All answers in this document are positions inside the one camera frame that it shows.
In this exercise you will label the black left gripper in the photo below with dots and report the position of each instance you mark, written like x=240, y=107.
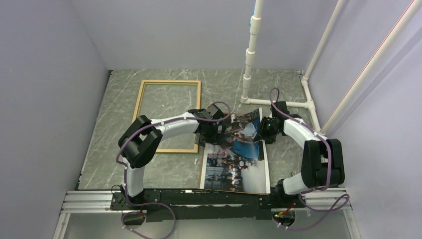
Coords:
x=217, y=139

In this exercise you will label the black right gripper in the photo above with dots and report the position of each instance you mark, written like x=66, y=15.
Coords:
x=263, y=136

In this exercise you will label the printed photo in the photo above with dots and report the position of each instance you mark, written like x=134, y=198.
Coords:
x=238, y=164

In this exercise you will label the wooden picture frame green inlay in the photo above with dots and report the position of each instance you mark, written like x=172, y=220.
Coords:
x=161, y=99

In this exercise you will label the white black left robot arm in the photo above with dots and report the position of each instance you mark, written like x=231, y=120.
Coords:
x=140, y=142

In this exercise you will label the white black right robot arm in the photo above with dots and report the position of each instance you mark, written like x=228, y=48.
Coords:
x=322, y=163

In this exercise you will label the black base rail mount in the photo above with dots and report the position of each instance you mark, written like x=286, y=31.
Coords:
x=195, y=204

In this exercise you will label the aluminium extrusion rail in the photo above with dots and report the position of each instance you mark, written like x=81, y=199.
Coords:
x=81, y=202

